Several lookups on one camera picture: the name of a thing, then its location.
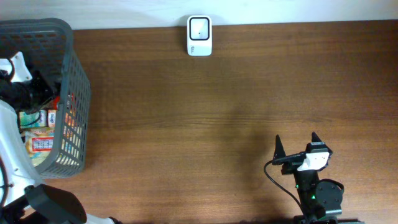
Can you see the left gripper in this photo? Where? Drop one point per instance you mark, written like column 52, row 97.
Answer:
column 38, row 86

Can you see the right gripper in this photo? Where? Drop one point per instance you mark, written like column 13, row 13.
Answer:
column 292, row 158

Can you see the green tissue pack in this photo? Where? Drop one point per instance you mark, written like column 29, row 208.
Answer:
column 34, row 120

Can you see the red Hacks candy bag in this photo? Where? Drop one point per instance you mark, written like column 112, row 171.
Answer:
column 55, row 102

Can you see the yellow snack bag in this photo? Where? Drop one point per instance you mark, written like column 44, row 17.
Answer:
column 38, row 143

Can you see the orange tissue pack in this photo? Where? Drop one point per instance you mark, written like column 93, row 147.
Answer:
column 51, row 118

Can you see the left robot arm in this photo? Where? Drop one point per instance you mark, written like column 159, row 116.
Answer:
column 25, row 198

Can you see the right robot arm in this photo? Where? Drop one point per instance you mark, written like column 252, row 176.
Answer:
column 318, row 199

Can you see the white barcode scanner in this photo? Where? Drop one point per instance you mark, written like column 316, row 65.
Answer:
column 199, row 36

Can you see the grey plastic mesh basket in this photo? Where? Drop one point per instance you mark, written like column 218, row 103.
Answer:
column 47, row 47

